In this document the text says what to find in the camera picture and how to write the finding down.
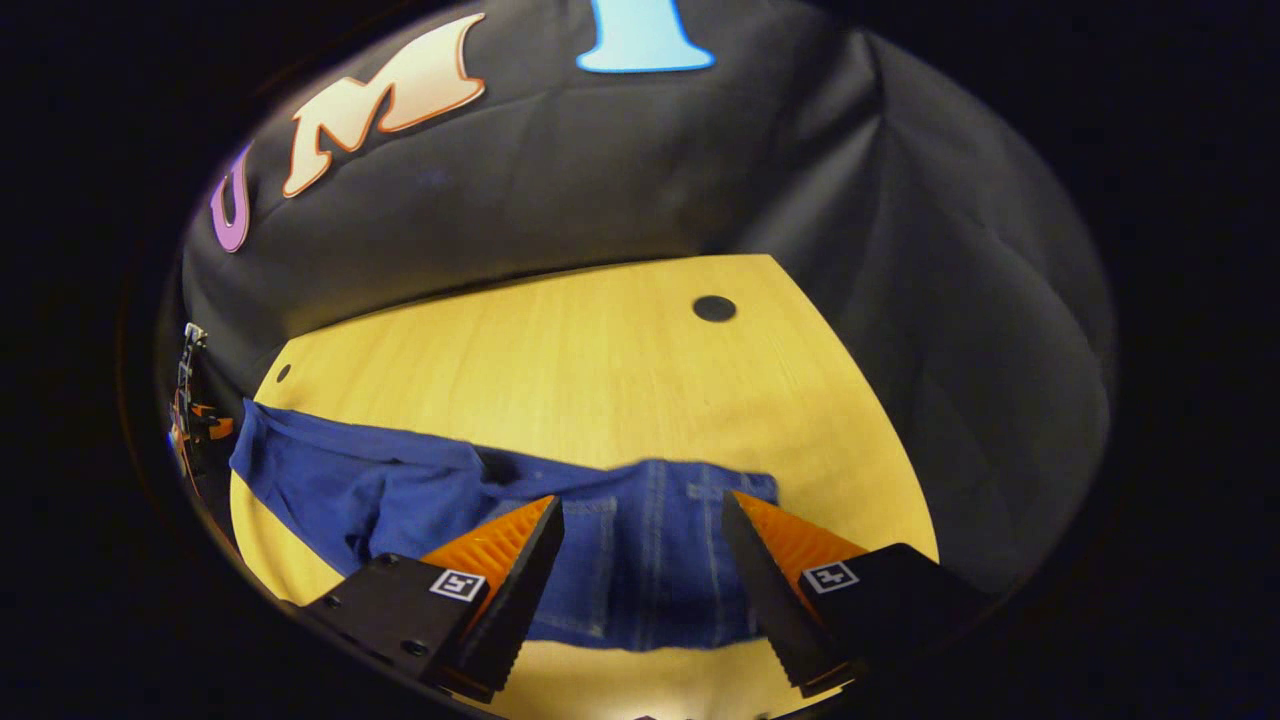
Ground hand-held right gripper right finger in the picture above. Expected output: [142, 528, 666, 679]
[721, 489, 992, 699]

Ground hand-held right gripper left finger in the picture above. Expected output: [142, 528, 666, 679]
[299, 494, 567, 705]

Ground blue denim jeans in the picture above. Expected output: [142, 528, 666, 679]
[230, 400, 781, 652]

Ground black backdrop cloth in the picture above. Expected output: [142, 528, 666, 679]
[180, 0, 1116, 601]

